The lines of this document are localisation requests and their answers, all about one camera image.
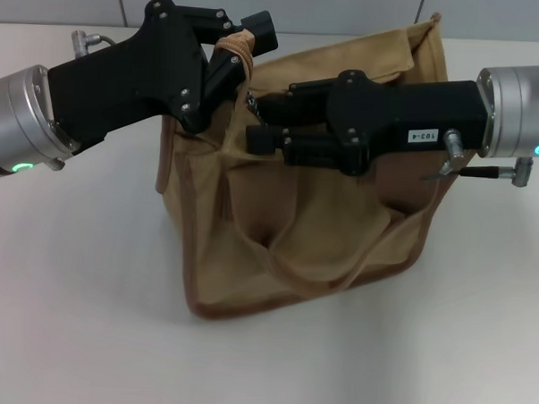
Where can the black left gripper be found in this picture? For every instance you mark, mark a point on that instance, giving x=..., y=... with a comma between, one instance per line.
x=140, y=80

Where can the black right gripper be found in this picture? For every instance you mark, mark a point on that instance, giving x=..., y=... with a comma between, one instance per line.
x=398, y=113

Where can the silver metal zipper pull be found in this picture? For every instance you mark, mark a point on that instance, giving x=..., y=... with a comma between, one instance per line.
x=254, y=106

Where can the khaki canvas food bag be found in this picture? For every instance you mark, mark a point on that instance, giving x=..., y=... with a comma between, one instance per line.
x=321, y=240

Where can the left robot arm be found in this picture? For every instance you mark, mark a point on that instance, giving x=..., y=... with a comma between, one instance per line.
x=14, y=115

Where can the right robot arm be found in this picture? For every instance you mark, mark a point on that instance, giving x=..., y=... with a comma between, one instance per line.
x=524, y=110

